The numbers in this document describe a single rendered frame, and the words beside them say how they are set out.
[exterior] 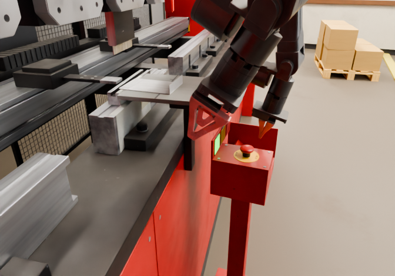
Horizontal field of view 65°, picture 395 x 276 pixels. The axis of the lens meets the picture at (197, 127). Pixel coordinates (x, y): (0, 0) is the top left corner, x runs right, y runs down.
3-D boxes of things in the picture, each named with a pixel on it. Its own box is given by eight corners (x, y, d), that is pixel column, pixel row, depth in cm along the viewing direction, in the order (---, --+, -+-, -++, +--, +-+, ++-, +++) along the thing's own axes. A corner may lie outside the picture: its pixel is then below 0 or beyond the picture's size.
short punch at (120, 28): (117, 55, 69) (112, 9, 65) (109, 55, 69) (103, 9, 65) (135, 46, 77) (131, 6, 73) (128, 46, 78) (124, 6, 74)
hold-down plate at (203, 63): (198, 80, 120) (198, 72, 119) (185, 79, 122) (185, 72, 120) (212, 61, 147) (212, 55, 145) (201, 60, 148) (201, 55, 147)
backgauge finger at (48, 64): (109, 95, 73) (106, 74, 71) (15, 87, 79) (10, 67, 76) (129, 80, 84) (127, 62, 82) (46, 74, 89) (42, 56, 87)
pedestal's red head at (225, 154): (264, 206, 86) (271, 150, 78) (210, 193, 91) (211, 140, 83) (273, 168, 103) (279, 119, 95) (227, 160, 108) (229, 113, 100)
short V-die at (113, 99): (120, 105, 71) (119, 93, 70) (108, 104, 72) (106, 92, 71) (150, 80, 89) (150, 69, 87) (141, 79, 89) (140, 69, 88)
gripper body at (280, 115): (254, 105, 94) (263, 83, 91) (286, 116, 93) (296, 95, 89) (250, 113, 89) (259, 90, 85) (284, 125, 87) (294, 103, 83)
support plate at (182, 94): (234, 109, 64) (234, 105, 63) (117, 99, 69) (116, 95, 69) (242, 83, 80) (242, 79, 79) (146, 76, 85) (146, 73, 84)
